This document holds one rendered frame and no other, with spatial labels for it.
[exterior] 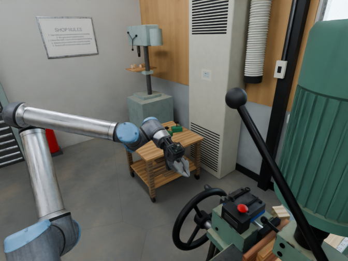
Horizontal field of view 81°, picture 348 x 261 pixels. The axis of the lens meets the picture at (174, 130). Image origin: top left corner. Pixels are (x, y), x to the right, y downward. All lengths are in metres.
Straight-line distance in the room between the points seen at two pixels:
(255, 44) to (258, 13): 0.21
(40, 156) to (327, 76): 1.13
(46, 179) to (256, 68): 1.65
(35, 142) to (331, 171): 1.15
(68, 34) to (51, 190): 2.34
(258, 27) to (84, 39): 2.21
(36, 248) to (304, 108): 0.92
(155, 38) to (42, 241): 2.06
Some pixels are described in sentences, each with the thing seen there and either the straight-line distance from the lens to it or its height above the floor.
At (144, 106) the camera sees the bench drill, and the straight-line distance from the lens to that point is 2.58.
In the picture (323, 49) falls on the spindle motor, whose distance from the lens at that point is 0.34.
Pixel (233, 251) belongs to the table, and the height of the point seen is 0.90.
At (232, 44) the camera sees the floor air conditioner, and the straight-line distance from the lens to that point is 1.87.
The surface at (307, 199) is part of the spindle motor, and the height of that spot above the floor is 1.24.
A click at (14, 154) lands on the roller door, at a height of 0.14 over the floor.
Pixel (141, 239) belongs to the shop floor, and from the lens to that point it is 1.88.
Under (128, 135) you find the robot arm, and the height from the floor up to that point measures 1.10.
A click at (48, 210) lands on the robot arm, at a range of 1.14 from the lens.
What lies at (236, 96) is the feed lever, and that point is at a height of 1.41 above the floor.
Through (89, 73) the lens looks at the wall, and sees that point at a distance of 3.24.
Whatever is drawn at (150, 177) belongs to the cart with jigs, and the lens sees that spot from 1.89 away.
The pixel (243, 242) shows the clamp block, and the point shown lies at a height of 0.94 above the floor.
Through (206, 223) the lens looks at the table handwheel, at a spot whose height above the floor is 0.82.
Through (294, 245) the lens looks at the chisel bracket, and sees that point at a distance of 0.57.
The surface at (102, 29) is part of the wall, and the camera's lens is 3.29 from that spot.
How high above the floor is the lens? 1.50
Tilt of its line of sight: 26 degrees down
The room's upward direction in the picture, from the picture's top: 2 degrees counter-clockwise
